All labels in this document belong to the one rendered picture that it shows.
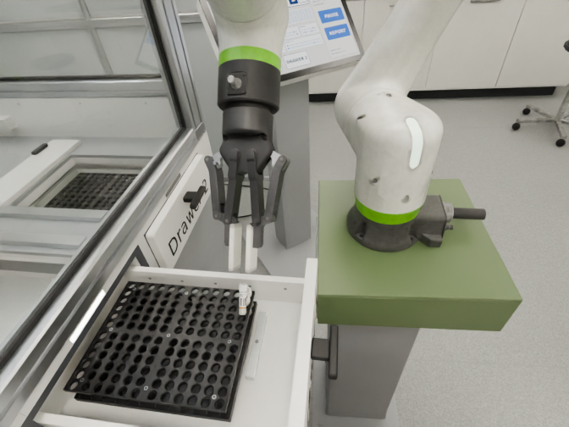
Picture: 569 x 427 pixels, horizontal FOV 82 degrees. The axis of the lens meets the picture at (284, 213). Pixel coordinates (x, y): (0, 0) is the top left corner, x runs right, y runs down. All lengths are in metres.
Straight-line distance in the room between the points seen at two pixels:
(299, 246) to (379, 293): 1.21
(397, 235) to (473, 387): 1.00
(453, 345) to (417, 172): 1.14
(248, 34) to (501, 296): 0.56
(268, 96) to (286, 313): 0.35
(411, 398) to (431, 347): 0.23
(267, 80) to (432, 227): 0.40
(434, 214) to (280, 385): 0.40
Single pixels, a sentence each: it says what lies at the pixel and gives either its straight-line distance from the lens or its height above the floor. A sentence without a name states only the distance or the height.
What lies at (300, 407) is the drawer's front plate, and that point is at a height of 0.93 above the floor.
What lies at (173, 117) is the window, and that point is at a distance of 0.79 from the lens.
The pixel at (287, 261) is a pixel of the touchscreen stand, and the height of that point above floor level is 0.04.
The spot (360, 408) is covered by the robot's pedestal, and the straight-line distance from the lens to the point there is 1.30.
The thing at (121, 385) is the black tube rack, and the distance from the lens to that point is 0.53.
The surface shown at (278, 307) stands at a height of 0.84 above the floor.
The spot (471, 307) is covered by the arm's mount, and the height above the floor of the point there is 0.84.
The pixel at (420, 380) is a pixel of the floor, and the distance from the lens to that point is 1.50.
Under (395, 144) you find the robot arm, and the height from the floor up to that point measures 1.09.
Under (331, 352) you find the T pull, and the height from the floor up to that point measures 0.91.
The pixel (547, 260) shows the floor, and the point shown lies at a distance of 2.12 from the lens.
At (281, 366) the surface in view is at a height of 0.84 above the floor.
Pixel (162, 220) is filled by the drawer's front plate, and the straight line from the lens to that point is 0.67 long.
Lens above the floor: 1.34
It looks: 41 degrees down
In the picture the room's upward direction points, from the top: 5 degrees counter-clockwise
